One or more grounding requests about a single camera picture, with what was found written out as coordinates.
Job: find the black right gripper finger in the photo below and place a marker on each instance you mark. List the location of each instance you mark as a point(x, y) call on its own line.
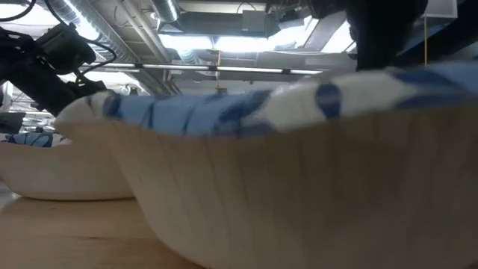
point(373, 58)

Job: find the blue white patterned paper bowl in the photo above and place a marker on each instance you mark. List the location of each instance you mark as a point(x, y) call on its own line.
point(298, 187)

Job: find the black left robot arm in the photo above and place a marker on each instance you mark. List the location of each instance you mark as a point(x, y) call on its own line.
point(30, 78)

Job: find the white ceiling box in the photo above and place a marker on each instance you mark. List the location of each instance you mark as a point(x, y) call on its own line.
point(440, 7)

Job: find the dark monitor screen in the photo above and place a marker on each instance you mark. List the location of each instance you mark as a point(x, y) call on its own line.
point(11, 123)

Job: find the long linear ceiling light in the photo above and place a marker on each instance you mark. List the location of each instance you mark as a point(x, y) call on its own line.
point(179, 67)

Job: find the grey ceiling box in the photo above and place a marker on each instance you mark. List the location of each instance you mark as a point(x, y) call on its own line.
point(254, 21)

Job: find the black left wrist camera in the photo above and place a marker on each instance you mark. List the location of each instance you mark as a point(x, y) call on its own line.
point(65, 48)

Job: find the long silver spiral air duct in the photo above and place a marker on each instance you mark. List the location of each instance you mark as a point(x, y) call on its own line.
point(108, 37)

